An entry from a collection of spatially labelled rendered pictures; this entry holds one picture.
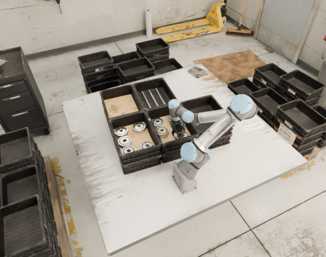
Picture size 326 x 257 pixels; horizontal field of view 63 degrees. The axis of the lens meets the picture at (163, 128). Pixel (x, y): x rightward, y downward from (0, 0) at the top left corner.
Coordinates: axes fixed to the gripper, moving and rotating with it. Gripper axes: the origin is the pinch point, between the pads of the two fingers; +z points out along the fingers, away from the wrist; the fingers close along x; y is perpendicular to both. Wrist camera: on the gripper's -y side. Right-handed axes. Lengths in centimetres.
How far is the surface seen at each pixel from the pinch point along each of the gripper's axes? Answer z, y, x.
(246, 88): 74, 100, -130
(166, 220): 11, -52, 31
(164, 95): 3, 57, -9
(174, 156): 9.6, -7.5, 7.5
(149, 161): 4.3, -7.4, 27.4
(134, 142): -1.8, 9.9, 32.6
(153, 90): 3, 68, -2
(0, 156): 19, 68, 148
